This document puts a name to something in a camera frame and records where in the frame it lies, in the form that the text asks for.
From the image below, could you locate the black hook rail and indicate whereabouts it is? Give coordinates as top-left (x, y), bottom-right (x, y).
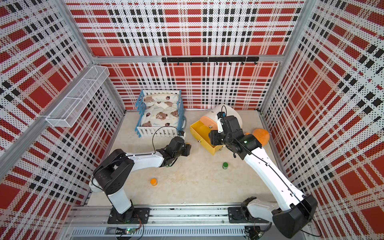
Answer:
top-left (162, 57), bottom-right (260, 64)

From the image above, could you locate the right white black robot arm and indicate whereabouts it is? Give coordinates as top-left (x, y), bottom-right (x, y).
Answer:
top-left (209, 112), bottom-right (318, 239)

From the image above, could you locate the orange paint can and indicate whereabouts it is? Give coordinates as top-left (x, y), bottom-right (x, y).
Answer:
top-left (150, 178), bottom-right (158, 186)

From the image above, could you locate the orange plush toy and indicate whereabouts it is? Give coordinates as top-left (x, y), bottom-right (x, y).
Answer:
top-left (252, 128), bottom-right (270, 147)

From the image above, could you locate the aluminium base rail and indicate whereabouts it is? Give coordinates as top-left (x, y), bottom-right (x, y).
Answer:
top-left (59, 204), bottom-right (285, 240)

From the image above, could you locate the bear print bedding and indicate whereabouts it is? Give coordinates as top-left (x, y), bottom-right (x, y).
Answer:
top-left (140, 94), bottom-right (180, 127)

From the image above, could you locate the green paint can right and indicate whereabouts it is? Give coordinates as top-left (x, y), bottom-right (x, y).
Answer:
top-left (222, 162), bottom-right (229, 170)

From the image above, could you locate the blue white toy crib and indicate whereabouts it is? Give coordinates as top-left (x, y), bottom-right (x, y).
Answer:
top-left (135, 90), bottom-right (187, 137)

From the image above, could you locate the white wire wall basket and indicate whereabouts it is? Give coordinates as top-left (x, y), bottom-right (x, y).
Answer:
top-left (46, 66), bottom-right (110, 128)

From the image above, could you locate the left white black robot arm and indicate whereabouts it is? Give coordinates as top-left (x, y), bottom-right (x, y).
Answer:
top-left (89, 137), bottom-right (192, 225)

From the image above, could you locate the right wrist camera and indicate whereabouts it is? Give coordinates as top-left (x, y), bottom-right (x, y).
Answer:
top-left (217, 112), bottom-right (226, 134)

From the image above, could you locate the round cabinet with coloured drawers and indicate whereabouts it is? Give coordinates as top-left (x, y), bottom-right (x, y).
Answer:
top-left (189, 104), bottom-right (243, 156)

